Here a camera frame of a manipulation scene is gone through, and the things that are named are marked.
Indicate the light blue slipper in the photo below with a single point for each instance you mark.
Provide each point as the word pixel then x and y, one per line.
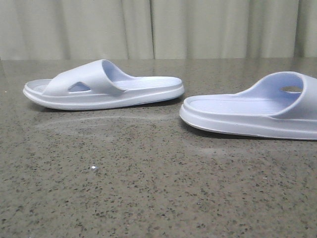
pixel 101 85
pixel 280 105

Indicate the beige curtain backdrop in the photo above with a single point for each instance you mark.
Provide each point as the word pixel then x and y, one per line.
pixel 157 29

